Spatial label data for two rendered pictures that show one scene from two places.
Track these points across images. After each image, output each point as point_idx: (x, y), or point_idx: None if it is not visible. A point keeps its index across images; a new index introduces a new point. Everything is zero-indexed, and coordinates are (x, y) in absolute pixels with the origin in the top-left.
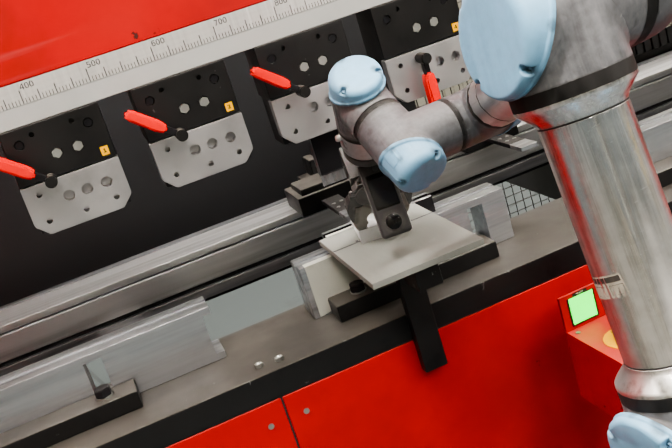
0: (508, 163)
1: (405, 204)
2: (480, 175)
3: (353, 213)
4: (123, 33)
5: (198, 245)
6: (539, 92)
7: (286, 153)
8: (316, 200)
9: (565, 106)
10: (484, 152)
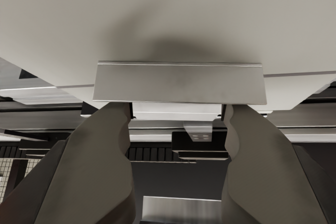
0: (51, 110)
1: (78, 144)
2: (73, 108)
3: (333, 208)
4: None
5: (329, 136)
6: None
7: (203, 164)
8: (216, 143)
9: None
10: (61, 125)
